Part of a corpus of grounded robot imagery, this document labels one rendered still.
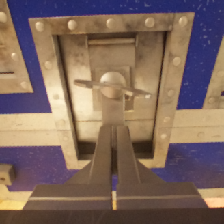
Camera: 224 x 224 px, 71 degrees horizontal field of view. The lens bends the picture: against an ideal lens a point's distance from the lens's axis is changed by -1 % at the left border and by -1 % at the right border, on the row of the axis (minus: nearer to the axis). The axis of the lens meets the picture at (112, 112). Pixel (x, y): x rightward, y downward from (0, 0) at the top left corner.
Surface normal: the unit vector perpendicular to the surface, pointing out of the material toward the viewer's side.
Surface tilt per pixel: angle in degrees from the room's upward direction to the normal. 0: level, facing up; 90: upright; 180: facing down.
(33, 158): 90
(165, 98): 90
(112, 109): 90
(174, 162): 90
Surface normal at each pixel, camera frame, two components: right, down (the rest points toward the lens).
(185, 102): 0.00, 0.51
